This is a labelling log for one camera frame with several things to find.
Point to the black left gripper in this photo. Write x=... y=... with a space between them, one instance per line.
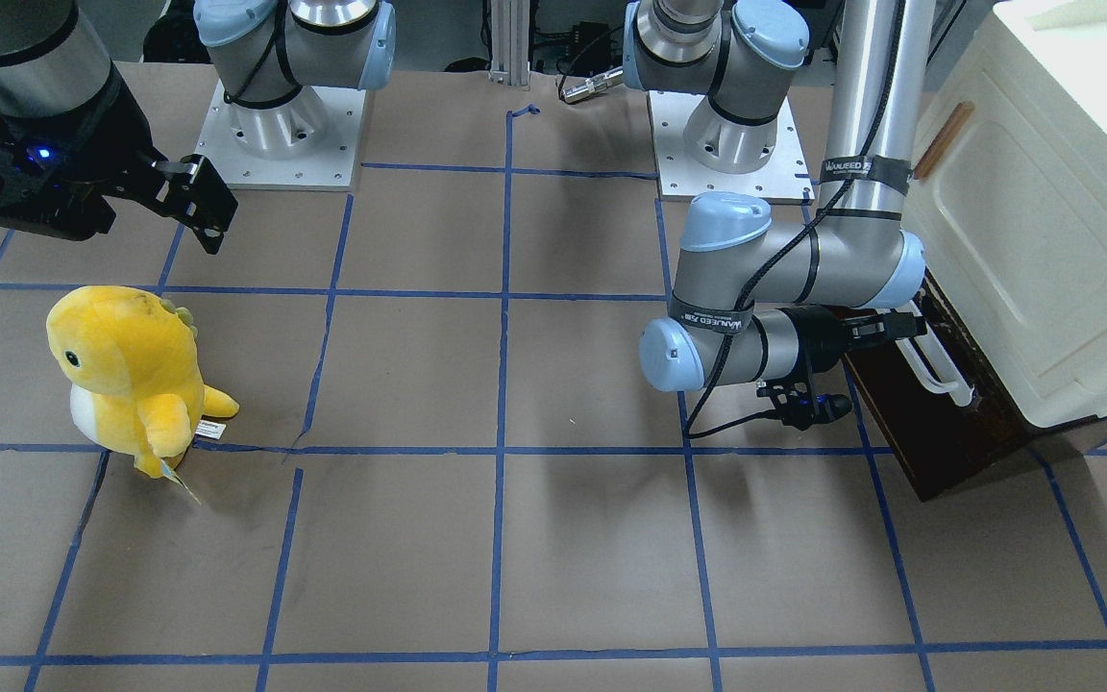
x=819 y=333

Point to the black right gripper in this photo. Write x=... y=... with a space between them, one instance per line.
x=124 y=135

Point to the dark brown wooden drawer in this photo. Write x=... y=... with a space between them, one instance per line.
x=940 y=445

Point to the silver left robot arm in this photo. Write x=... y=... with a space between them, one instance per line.
x=752 y=297

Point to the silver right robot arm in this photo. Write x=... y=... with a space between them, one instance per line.
x=266 y=52

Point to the cream white cabinet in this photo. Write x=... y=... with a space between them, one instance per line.
x=1014 y=215

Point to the yellow plush dinosaur toy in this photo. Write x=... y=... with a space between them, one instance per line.
x=132 y=362

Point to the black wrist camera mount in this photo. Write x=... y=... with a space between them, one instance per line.
x=803 y=409

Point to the aluminium frame post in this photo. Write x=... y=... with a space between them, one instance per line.
x=510 y=38

